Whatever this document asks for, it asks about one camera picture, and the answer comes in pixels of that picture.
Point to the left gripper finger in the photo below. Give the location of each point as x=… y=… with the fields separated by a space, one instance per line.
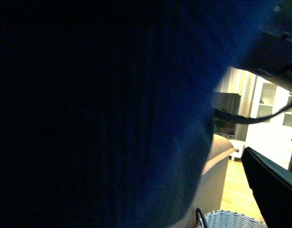
x=271 y=185

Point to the blue cloth garment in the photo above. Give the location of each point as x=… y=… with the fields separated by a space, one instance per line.
x=106 y=114

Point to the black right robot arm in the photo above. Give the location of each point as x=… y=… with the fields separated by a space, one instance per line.
x=271 y=55

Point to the white cabinet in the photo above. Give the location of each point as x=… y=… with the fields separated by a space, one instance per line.
x=271 y=138

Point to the white wicker laundry basket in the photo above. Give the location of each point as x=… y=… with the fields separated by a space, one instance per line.
x=225 y=219

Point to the beige sofa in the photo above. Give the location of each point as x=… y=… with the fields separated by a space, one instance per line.
x=208 y=195

